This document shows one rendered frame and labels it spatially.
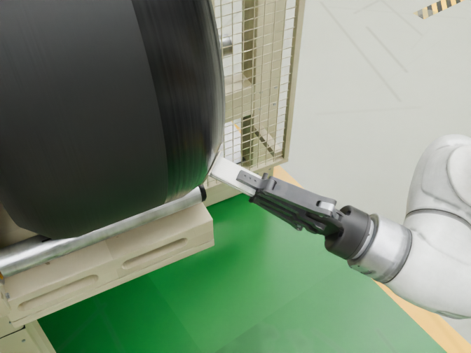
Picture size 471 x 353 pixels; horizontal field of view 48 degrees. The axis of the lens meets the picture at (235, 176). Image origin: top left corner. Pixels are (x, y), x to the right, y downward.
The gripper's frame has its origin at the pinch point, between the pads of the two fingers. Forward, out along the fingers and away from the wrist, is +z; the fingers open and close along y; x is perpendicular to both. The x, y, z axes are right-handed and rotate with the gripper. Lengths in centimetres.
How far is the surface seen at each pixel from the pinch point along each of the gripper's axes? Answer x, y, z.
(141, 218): -8.5, 14.4, 9.5
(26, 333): -33, 45, 20
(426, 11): 195, 162, -76
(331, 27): 159, 167, -31
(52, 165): -13.4, -16.1, 19.2
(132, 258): -14.2, 21.5, 8.1
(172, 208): -4.8, 14.6, 5.8
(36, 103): -9.7, -21.3, 22.2
